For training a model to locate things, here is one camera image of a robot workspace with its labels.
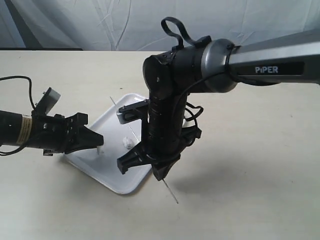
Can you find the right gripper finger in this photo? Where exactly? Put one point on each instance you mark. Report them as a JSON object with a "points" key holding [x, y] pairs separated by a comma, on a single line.
{"points": [[161, 169], [133, 158]]}

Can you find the grey wrinkled backdrop cloth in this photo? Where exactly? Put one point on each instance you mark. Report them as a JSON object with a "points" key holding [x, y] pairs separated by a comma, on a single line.
{"points": [[135, 25]]}

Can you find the white bead top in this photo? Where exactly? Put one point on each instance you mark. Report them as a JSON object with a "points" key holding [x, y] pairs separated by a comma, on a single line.
{"points": [[128, 143]]}

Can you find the white bead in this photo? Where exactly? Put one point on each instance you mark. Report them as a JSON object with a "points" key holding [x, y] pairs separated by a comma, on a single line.
{"points": [[100, 151], [128, 143]]}

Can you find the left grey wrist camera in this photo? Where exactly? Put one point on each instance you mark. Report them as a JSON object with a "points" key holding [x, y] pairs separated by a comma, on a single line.
{"points": [[47, 102]]}

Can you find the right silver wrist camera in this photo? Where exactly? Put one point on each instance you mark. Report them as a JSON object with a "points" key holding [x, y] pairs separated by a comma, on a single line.
{"points": [[132, 112]]}

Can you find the right grey black robot arm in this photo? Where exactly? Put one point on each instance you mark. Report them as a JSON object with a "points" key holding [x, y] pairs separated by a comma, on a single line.
{"points": [[215, 67]]}

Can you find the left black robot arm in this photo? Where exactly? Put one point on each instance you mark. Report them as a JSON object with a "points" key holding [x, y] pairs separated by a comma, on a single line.
{"points": [[15, 129]]}

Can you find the white bead bottom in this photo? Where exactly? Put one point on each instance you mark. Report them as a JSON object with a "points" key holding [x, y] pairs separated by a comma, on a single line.
{"points": [[100, 151]]}

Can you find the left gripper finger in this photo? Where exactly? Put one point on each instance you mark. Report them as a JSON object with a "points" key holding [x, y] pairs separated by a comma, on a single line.
{"points": [[86, 137], [79, 148]]}

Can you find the thin metal skewer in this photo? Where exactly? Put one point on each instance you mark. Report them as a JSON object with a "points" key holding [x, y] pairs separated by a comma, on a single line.
{"points": [[136, 141]]}

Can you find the white rectangular plastic tray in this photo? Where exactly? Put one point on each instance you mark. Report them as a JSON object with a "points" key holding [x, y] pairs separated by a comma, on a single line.
{"points": [[103, 168]]}

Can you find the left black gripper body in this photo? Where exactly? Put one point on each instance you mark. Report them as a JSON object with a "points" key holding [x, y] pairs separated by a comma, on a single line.
{"points": [[53, 134]]}

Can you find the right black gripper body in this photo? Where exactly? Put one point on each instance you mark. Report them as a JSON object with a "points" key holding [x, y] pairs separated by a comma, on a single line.
{"points": [[166, 137]]}

